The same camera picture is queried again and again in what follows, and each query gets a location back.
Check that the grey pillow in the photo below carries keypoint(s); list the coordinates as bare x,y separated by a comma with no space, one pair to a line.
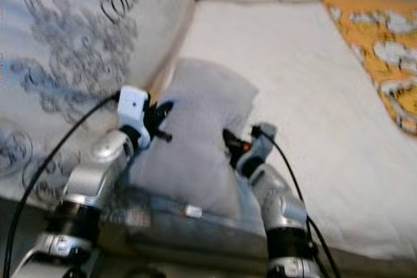
202,141

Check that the yellow cartoon print blanket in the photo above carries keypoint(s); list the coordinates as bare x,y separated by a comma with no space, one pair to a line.
384,56

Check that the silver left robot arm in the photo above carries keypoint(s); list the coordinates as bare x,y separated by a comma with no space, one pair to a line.
88,187

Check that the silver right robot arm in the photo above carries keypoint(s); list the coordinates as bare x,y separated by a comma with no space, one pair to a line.
283,209

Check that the white quilted mattress pad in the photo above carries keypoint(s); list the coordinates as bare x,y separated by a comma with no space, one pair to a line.
313,109

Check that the grey quilted mattress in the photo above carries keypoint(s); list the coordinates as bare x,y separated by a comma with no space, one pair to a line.
189,232

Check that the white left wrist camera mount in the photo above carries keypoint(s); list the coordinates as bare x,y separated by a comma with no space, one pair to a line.
133,112

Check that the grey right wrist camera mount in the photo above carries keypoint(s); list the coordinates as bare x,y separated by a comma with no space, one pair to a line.
265,142

